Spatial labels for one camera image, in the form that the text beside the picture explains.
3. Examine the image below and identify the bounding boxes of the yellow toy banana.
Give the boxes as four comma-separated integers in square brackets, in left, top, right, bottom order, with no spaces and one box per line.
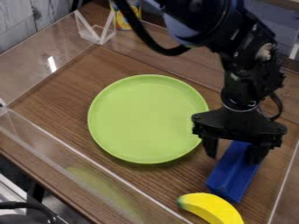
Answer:
[177,192,245,224]

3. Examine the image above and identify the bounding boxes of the clear acrylic enclosure wall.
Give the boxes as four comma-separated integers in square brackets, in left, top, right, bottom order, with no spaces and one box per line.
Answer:
[0,8,299,224]

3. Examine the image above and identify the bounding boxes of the blue star-shaped block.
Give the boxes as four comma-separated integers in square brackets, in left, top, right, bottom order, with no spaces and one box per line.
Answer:
[206,141,261,203]

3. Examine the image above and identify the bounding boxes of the green round plate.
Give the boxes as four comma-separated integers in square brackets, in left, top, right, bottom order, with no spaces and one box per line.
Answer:
[89,74,210,165]

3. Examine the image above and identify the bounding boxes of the black cable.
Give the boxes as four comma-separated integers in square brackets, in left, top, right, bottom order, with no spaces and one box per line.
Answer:
[113,0,193,57]

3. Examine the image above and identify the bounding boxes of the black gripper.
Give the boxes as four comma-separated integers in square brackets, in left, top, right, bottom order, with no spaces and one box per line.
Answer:
[191,107,287,164]

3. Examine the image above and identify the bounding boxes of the clear acrylic corner bracket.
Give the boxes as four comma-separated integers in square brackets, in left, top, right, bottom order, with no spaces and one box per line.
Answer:
[75,10,117,46]

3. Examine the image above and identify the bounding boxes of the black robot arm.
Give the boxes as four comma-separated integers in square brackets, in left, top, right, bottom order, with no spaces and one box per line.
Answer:
[155,0,287,164]

